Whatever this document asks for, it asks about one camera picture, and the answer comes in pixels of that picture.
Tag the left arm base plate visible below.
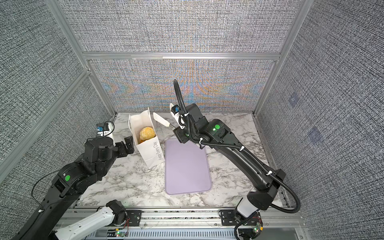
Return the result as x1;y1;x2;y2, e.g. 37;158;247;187
114;210;143;229

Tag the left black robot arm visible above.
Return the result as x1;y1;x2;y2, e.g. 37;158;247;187
13;137;134;240

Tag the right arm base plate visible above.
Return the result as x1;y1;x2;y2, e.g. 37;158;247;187
219;209;263;228

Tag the aluminium front rail frame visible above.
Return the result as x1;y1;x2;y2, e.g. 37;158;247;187
50;206;313;240

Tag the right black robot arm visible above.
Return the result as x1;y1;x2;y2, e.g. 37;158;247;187
170;104;290;220

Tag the round flaky bun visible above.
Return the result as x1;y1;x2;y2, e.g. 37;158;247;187
140;127;156;143

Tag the lavender plastic tray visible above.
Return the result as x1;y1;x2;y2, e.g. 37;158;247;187
165;139;212;195

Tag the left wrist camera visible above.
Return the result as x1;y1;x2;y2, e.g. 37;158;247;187
96;121;115;141

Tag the white paper gift bag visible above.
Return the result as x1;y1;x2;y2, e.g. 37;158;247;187
128;109;165;168

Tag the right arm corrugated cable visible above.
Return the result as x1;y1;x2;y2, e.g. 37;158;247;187
173;79;301;240

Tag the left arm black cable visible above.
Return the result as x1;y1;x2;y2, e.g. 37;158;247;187
30;120;116;211

